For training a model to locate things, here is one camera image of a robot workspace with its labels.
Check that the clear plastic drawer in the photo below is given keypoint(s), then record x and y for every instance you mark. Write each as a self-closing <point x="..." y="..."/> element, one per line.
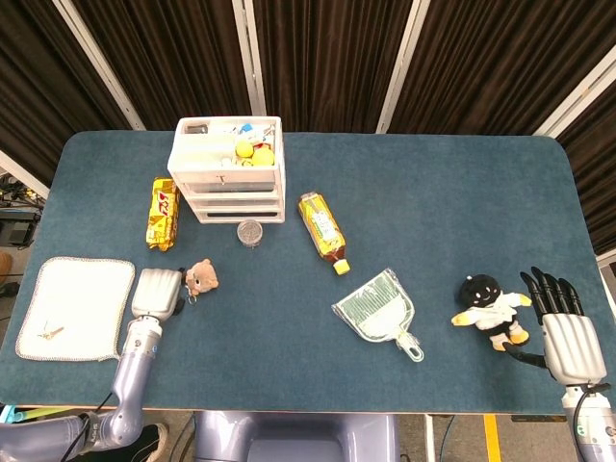
<point x="240" y="214"/>
<point x="240" y="203"/>
<point x="250" y="190"/>

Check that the white frame post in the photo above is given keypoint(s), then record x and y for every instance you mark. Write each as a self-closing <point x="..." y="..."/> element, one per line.
<point x="101" y="67"/>
<point x="577" y="91"/>
<point x="402" y="67"/>
<point x="250" y="58"/>
<point x="21" y="168"/>

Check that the white plastic drawer unit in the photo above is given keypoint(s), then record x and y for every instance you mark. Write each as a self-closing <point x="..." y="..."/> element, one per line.
<point x="202" y="154"/>

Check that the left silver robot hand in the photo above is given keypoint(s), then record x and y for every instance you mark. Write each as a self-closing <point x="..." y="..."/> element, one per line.
<point x="155" y="291"/>

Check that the robot torso base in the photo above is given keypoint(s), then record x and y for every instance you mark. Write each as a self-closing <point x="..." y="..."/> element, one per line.
<point x="298" y="438"/>

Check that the tea bottle yellow label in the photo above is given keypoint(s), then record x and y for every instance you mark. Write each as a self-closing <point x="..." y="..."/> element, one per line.
<point x="321" y="226"/>

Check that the dark brown curtain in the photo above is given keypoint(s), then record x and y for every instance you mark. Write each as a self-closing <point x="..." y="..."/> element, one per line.
<point x="327" y="62"/>

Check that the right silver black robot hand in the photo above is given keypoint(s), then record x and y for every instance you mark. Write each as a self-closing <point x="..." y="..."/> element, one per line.
<point x="572" y="346"/>

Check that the black shoe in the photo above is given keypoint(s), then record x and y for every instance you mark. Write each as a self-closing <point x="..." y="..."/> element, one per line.
<point x="151" y="443"/>

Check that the white cloth with stitched edge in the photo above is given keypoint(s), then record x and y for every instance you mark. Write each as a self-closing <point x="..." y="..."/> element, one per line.
<point x="82" y="298"/>

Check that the blue table mat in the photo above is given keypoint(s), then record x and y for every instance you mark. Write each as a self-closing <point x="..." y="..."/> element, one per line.
<point x="337" y="380"/>

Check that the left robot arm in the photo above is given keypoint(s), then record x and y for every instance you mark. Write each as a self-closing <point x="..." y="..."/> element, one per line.
<point x="132" y="366"/>

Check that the green dustpan in plastic wrap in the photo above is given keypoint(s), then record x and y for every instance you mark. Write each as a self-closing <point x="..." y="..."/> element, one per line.
<point x="375" y="303"/>

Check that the yellow snack bag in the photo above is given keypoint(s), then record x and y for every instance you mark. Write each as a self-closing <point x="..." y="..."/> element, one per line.
<point x="162" y="216"/>

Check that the pale green dustpan brush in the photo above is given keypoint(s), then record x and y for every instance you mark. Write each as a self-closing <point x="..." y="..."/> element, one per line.
<point x="385" y="327"/>

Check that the black plush doll white robe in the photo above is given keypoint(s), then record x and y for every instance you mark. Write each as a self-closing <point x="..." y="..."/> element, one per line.
<point x="491" y="313"/>

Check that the yellow ball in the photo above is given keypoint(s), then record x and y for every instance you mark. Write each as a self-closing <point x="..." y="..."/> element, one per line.
<point x="244" y="148"/>
<point x="263" y="157"/>

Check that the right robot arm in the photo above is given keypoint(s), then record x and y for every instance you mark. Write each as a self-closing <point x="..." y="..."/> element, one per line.
<point x="599" y="428"/>

